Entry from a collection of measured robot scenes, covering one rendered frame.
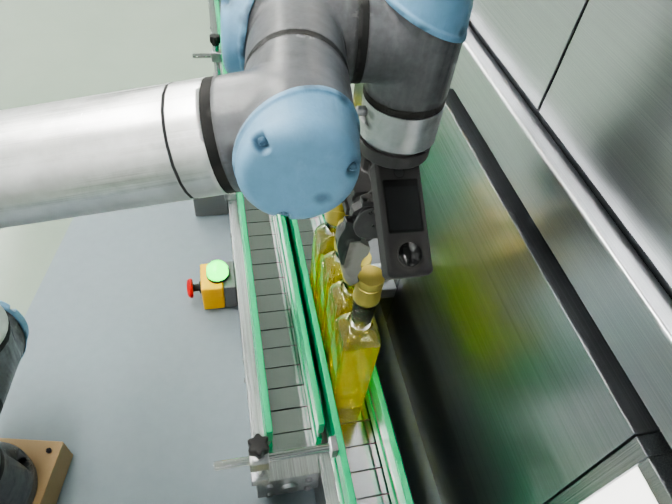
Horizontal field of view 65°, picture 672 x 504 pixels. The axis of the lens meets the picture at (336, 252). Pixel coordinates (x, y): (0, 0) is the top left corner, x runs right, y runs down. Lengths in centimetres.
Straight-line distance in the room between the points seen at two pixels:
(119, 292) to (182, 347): 20
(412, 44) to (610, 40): 17
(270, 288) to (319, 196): 70
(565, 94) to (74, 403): 93
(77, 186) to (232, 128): 10
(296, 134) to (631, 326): 30
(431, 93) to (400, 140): 5
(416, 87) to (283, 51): 14
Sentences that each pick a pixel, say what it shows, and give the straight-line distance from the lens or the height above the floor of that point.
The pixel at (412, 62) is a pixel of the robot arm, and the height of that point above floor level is 148.
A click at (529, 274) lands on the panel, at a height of 130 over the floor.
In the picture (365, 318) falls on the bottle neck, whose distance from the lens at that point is 69.
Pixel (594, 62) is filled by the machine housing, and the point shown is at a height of 148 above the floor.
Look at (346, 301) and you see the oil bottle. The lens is 74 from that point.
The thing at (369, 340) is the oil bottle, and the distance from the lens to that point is 72.
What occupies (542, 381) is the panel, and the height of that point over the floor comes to 124.
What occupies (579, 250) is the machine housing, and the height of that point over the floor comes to 137.
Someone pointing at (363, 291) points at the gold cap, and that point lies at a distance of 64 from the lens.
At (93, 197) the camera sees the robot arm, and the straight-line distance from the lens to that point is 36.
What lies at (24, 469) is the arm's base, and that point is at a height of 85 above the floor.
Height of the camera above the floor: 169
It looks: 49 degrees down
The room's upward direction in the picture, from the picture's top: 8 degrees clockwise
